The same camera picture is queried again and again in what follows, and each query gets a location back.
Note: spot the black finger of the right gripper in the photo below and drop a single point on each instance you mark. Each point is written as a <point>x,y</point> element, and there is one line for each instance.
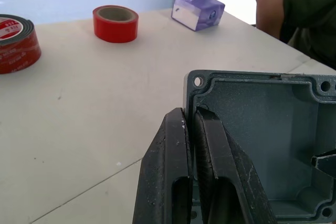
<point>325,163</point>

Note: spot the grey metal junction box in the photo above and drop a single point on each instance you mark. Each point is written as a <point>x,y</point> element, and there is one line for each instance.
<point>265,119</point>

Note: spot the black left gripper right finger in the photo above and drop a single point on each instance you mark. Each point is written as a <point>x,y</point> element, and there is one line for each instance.
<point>231,171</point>

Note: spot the black and red foam tape roll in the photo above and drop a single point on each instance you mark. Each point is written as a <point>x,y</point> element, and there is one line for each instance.
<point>17,44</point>

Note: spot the person in olive green shirt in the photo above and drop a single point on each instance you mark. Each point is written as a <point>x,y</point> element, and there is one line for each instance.
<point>302,11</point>

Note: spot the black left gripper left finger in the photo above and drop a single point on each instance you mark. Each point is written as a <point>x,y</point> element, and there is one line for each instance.
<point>160,171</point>

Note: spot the purple tissue box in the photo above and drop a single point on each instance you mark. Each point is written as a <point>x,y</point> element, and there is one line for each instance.
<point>198,12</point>

